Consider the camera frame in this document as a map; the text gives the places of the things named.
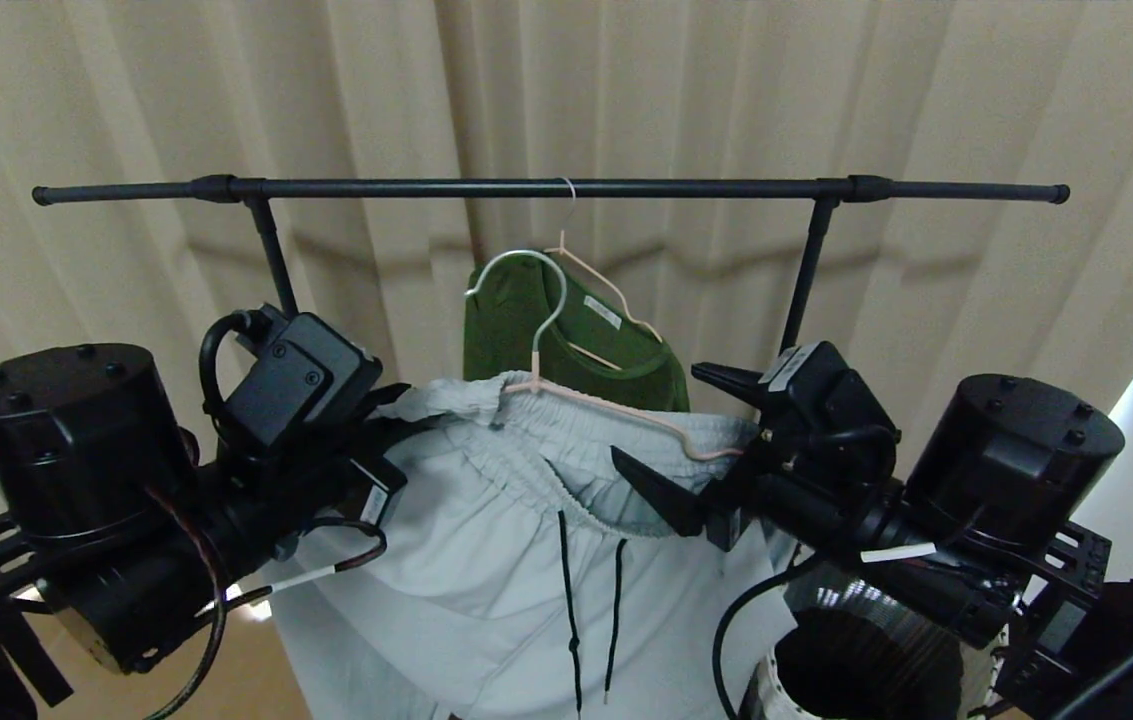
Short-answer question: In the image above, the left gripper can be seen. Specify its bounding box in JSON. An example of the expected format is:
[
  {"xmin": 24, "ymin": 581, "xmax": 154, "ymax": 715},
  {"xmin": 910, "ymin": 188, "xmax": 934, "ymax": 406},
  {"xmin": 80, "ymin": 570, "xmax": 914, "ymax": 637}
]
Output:
[{"xmin": 216, "ymin": 415, "xmax": 409, "ymax": 563}]

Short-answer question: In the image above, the pink clothes hanger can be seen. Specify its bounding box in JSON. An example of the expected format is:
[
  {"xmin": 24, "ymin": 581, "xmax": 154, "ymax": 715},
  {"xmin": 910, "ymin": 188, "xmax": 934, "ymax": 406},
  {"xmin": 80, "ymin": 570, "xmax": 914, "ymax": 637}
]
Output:
[
  {"xmin": 466, "ymin": 250, "xmax": 767, "ymax": 463},
  {"xmin": 544, "ymin": 178, "xmax": 667, "ymax": 373}
]

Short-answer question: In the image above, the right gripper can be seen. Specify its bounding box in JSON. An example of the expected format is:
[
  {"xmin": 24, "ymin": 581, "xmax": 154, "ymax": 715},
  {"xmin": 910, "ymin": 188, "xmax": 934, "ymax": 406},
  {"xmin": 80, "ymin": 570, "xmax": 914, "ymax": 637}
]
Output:
[{"xmin": 611, "ymin": 362, "xmax": 894, "ymax": 563}]

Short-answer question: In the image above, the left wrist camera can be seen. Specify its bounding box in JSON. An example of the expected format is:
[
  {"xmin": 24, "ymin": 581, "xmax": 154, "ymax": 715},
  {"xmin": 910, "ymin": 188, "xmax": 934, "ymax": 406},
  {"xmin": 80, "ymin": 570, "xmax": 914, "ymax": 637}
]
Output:
[{"xmin": 201, "ymin": 303, "xmax": 385, "ymax": 471}]

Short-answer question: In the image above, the white laundry basket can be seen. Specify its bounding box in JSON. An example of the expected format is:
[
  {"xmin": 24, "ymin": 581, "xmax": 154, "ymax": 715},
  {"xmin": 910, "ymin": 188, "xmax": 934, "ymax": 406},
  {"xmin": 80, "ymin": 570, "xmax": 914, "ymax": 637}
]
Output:
[{"xmin": 741, "ymin": 560, "xmax": 1012, "ymax": 720}]

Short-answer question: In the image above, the green long-sleeved shirt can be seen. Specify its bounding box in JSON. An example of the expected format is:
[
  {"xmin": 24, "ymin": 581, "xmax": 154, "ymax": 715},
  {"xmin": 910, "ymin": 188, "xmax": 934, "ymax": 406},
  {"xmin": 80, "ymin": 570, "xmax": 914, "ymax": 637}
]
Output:
[{"xmin": 463, "ymin": 252, "xmax": 690, "ymax": 413}]

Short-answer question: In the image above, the beige curtain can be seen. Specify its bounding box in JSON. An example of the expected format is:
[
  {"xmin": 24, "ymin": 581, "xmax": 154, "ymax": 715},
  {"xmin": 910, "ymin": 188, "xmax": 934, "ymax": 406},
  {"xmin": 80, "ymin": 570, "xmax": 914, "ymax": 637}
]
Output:
[{"xmin": 0, "ymin": 0, "xmax": 1133, "ymax": 621}]

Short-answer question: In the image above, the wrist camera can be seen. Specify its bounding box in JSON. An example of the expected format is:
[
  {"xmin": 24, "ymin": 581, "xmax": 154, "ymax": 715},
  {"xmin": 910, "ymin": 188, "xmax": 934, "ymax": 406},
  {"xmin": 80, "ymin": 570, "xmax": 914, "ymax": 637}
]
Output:
[
  {"xmin": 761, "ymin": 342, "xmax": 899, "ymax": 473},
  {"xmin": 201, "ymin": 303, "xmax": 385, "ymax": 471}
]

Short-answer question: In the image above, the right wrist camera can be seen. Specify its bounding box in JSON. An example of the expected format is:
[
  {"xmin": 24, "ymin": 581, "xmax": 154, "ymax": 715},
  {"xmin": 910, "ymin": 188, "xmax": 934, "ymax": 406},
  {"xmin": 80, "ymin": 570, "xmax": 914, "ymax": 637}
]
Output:
[{"xmin": 761, "ymin": 342, "xmax": 899, "ymax": 473}]

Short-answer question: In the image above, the black clothes rack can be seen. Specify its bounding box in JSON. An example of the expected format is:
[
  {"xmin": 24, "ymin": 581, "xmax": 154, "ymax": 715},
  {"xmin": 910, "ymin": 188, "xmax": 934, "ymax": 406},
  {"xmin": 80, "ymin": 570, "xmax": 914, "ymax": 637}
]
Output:
[{"xmin": 31, "ymin": 175, "xmax": 1070, "ymax": 356}]

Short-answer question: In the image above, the pale grey garment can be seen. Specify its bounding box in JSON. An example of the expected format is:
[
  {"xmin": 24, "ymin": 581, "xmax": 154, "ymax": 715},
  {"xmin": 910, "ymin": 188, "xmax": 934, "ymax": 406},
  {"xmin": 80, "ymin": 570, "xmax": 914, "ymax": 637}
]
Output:
[{"xmin": 271, "ymin": 372, "xmax": 807, "ymax": 720}]

